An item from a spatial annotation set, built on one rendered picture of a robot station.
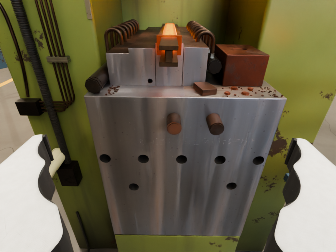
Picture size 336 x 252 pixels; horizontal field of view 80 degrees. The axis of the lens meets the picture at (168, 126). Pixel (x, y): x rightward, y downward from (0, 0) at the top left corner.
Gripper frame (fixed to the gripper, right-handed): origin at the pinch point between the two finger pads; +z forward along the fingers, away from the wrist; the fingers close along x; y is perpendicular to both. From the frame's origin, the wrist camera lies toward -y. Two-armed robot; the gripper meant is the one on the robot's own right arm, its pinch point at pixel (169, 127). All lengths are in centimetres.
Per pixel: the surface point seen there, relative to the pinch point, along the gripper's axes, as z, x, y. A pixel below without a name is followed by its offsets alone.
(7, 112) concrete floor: 190, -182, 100
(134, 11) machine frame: 79, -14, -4
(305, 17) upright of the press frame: 45, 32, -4
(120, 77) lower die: 30.7, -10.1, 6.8
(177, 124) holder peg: 20.7, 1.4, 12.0
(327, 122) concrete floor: 177, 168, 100
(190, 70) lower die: 30.7, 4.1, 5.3
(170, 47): 20.3, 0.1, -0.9
